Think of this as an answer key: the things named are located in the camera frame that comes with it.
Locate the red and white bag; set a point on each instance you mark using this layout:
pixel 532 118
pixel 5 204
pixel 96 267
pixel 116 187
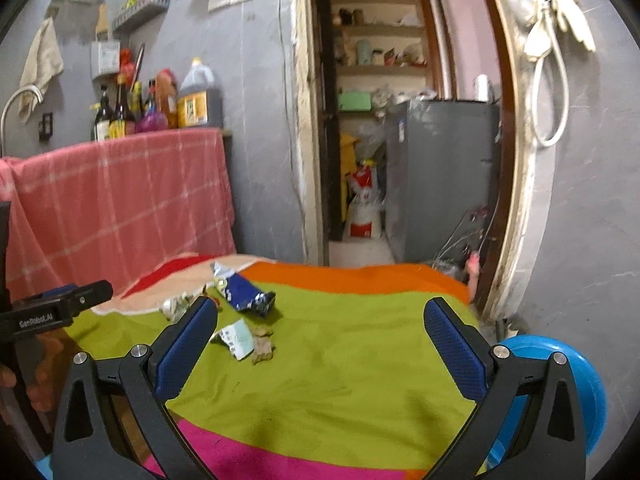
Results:
pixel 365 210

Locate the beige hanging towel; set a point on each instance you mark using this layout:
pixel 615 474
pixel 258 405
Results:
pixel 42 65

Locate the dark wooden door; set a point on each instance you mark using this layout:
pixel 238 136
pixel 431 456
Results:
pixel 327 135

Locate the wooden door frame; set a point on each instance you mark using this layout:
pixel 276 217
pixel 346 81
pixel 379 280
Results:
pixel 304 110

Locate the green box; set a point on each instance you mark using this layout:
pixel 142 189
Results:
pixel 356 101

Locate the white paper packet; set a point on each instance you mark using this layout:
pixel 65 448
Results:
pixel 239 340

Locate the white roll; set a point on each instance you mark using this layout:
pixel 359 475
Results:
pixel 481 89

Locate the brown dry scrap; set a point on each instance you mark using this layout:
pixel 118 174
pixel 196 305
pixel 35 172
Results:
pixel 263 350

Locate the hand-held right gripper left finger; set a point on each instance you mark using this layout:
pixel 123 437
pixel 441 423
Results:
pixel 187 350

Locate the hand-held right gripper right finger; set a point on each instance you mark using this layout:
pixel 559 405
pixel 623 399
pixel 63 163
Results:
pixel 455 350

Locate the grey washing machine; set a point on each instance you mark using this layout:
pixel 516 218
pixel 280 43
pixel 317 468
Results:
pixel 440 180

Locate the blue plastic bucket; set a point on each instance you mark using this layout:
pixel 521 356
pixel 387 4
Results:
pixel 580 365

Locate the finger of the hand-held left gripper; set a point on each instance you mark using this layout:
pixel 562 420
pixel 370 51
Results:
pixel 85 296
pixel 62 290

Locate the person's left hand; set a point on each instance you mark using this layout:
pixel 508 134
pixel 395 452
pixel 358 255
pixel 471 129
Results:
pixel 47 370

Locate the pale green jar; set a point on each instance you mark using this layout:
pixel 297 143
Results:
pixel 364 51

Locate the purple net bag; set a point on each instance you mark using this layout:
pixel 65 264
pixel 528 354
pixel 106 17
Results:
pixel 151 122

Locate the grey wall shelf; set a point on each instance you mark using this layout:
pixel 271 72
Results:
pixel 140 14

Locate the white rubber gloves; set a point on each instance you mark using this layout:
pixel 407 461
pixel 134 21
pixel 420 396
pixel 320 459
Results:
pixel 575 17

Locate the pink checked cloth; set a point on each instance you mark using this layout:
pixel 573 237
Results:
pixel 125 200

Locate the yellow bag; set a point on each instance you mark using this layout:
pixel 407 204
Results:
pixel 346 160

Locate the crumpled clear plastic bag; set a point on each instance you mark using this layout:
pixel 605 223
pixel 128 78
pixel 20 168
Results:
pixel 370 147

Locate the wooden shelf unit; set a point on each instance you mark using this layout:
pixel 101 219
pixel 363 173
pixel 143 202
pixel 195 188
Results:
pixel 385 70

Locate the metal faucet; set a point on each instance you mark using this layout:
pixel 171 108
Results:
pixel 22 91

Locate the white wall holder box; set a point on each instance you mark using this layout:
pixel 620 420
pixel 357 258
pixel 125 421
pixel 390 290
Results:
pixel 105 59

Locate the blue snack wrapper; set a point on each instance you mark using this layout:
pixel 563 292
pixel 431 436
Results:
pixel 242 295

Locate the large cooking oil jug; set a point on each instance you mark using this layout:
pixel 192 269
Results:
pixel 200 100

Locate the silver foil wrapper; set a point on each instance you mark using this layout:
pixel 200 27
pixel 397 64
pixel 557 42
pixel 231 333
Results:
pixel 175 307

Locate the multicoloured towel blanket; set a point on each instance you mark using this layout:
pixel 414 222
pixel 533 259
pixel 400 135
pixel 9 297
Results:
pixel 340 360

